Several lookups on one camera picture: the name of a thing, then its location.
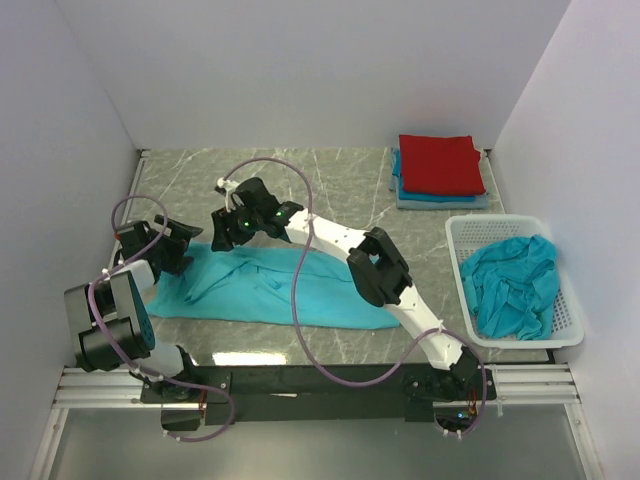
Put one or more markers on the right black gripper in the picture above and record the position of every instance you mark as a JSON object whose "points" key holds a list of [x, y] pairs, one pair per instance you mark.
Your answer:
{"points": [[223, 241]]}

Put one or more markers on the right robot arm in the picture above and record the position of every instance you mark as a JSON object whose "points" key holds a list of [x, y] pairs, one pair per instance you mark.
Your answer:
{"points": [[378, 270]]}

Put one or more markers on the white plastic basket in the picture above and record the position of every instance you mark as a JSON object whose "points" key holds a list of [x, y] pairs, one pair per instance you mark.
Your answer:
{"points": [[468, 233]]}

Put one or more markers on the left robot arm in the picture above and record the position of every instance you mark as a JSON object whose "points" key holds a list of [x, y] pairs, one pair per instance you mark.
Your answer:
{"points": [[119, 301]]}

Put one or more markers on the black base beam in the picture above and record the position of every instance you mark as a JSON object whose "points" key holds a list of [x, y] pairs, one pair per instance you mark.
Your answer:
{"points": [[416, 392]]}

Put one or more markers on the aluminium rail frame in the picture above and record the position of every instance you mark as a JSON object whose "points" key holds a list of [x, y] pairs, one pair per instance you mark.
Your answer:
{"points": [[122, 387]]}

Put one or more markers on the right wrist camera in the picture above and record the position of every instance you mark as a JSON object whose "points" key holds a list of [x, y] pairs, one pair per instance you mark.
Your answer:
{"points": [[226, 187]]}

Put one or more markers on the red folded t-shirt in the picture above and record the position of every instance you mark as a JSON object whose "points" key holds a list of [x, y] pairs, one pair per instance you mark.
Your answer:
{"points": [[441, 166]]}

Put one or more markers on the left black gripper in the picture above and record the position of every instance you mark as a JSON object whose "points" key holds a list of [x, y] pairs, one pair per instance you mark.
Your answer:
{"points": [[179, 239]]}

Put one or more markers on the grey-blue folded t-shirt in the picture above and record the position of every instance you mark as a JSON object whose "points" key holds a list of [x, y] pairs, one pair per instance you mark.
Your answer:
{"points": [[481, 204]]}

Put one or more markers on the light blue t-shirt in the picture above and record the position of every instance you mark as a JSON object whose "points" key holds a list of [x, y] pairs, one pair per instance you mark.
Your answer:
{"points": [[251, 284]]}

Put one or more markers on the teal t-shirt in basket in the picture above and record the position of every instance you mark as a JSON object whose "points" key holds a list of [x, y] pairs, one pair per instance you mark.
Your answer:
{"points": [[511, 286]]}

